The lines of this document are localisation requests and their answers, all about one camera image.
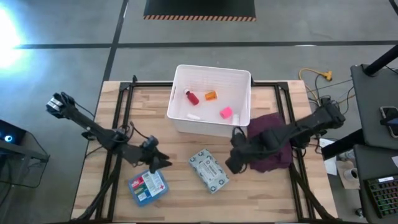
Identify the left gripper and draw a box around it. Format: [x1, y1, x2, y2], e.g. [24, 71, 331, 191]
[136, 145, 173, 174]

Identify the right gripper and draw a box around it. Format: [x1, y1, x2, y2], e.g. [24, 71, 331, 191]
[224, 127, 259, 175]

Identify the grey wipes pack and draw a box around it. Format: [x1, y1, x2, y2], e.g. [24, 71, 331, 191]
[188, 148, 230, 195]

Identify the blue first aid kit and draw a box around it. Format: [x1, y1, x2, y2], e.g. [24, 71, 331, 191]
[127, 169, 170, 207]

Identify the red bottle white cap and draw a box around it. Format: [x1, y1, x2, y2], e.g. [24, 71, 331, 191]
[184, 89, 200, 106]

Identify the white perforated plastic basket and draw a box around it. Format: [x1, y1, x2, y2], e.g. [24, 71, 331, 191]
[167, 64, 252, 138]

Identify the maroon cloth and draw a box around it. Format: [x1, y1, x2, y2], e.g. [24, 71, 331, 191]
[247, 112, 295, 174]

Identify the white paper sheet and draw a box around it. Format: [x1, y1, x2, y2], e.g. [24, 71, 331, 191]
[318, 138, 338, 177]

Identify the black slanted bar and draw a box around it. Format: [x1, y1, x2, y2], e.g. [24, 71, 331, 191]
[321, 128, 366, 161]

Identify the white cup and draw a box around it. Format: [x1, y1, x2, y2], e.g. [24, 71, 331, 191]
[343, 167, 359, 182]

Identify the grey desk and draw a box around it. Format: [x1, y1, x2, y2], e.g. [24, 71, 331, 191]
[350, 63, 398, 150]
[353, 144, 398, 224]

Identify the black device blue light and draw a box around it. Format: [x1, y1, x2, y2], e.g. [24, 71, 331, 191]
[0, 119, 27, 147]

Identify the backlit keyboard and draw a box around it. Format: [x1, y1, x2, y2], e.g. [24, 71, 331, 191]
[363, 175, 398, 220]

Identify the black hazard-striped floor mat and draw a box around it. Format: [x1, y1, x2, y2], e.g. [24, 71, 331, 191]
[143, 0, 257, 22]

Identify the black smartphone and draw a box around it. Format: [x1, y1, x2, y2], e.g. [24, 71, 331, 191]
[379, 106, 398, 139]

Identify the black pole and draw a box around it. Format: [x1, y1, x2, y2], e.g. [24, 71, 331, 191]
[363, 45, 398, 77]

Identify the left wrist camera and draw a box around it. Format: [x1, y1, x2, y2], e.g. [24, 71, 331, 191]
[143, 135, 159, 149]

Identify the black table frame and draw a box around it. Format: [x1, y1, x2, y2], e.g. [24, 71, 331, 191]
[70, 74, 340, 223]

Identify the yellow extension cable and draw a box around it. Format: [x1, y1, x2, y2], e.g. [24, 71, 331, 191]
[298, 68, 333, 108]

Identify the black wire stand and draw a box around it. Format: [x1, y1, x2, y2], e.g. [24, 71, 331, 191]
[0, 132, 50, 190]

